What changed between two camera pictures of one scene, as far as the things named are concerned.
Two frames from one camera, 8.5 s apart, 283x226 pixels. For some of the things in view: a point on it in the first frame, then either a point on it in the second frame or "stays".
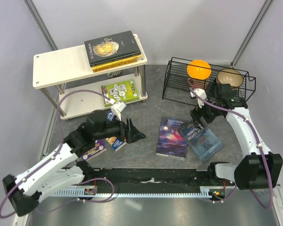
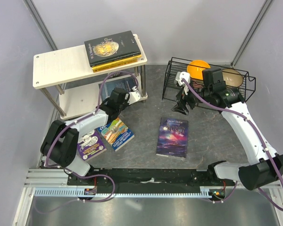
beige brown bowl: [230, 76] stays
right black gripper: [196, 116] -> [180, 106]
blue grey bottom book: [203, 142] -> [128, 84]
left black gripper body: [115, 128] -> [121, 106]
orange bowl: [199, 69] stays
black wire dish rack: [183, 75] stays
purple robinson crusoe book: [170, 141] stays
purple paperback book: [99, 147] stays
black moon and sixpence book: [112, 48] stays
